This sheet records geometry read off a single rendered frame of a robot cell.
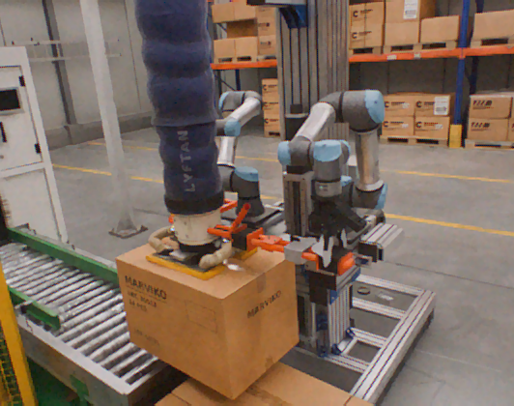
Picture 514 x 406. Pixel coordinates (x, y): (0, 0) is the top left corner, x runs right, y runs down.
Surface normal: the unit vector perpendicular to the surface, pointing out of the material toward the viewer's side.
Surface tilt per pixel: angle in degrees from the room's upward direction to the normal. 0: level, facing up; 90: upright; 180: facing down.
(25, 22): 90
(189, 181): 73
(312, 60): 90
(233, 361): 90
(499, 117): 90
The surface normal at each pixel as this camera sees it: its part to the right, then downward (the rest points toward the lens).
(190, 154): 0.14, -0.04
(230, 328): 0.77, 0.15
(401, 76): -0.58, 0.30
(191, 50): 0.44, -0.02
